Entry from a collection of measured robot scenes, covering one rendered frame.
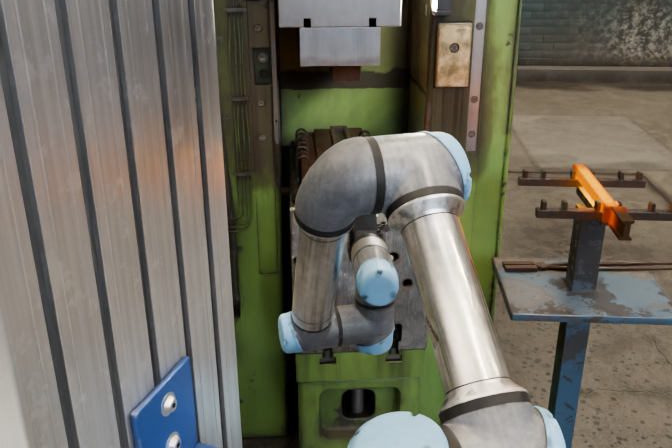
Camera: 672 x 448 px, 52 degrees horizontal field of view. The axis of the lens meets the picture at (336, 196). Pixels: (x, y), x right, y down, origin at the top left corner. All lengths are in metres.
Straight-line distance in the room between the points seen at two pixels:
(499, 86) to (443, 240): 1.08
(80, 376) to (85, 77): 0.18
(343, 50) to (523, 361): 1.59
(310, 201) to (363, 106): 1.29
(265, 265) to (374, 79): 0.69
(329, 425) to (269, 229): 0.64
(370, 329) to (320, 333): 0.10
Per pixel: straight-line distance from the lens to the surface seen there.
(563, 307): 1.74
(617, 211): 1.57
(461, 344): 0.90
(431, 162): 0.98
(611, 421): 2.66
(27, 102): 0.38
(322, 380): 2.04
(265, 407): 2.35
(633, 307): 1.80
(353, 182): 0.96
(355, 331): 1.28
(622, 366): 2.95
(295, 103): 2.24
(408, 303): 1.93
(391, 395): 2.16
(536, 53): 7.91
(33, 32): 0.39
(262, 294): 2.11
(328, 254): 1.07
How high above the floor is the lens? 1.59
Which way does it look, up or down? 21 degrees down
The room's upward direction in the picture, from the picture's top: straight up
